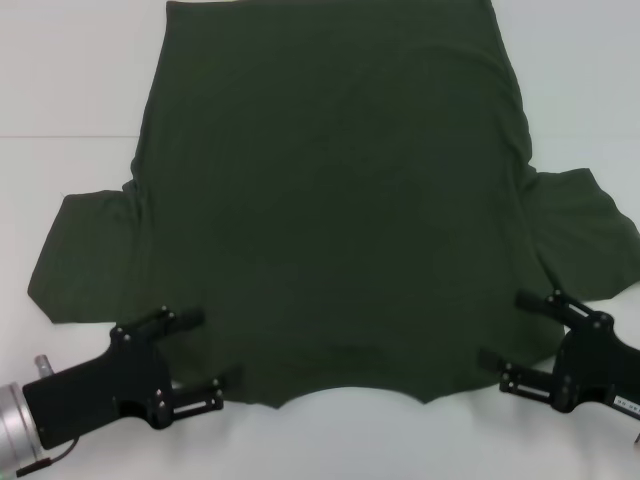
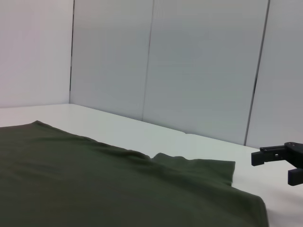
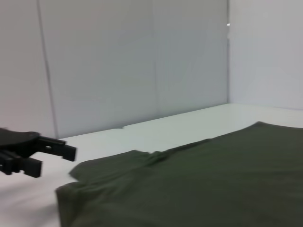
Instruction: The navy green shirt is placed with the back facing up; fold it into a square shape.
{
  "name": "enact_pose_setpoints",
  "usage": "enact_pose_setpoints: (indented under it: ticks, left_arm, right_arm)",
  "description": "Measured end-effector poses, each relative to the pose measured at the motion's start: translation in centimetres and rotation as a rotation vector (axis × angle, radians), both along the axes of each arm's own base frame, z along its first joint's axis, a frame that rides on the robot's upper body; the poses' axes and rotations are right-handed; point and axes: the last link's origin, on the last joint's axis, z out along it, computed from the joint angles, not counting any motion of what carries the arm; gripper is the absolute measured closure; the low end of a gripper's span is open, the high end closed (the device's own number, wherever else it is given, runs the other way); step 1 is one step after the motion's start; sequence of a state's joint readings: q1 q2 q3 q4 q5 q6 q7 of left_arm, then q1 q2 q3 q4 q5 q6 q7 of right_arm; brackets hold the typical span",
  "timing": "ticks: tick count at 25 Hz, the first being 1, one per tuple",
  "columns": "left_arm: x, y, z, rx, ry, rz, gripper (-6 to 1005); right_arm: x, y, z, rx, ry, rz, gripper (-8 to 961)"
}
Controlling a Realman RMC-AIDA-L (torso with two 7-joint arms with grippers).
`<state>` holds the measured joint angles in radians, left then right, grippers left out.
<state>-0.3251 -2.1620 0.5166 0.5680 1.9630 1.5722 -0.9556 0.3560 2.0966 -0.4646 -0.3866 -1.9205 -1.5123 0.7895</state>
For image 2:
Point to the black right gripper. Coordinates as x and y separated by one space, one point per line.
296 153

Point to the dark green t-shirt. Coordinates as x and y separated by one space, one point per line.
94 184

